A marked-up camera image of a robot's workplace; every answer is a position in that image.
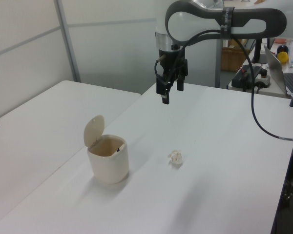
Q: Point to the small cream bin with lid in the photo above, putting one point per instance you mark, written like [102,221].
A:
[110,165]

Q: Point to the emergency stop button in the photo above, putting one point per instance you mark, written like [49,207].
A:
[264,77]

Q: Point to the yellow ball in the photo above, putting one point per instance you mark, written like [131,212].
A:
[282,58]

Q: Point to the brown cardboard box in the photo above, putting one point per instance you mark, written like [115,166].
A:
[232,58]

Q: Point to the black electronics box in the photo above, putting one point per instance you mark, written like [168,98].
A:
[246,74]

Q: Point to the crumpled white paper trash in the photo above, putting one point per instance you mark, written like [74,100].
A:
[175,158]

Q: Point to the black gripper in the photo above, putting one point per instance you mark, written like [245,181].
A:
[171,61]

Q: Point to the grey partition post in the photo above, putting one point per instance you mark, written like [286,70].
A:
[68,41]

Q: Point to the silver laptop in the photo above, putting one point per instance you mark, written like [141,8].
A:
[278,70]

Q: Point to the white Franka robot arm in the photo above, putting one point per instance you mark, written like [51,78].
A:
[200,22]

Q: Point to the black monitor stand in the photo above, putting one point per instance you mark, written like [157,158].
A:
[258,51]

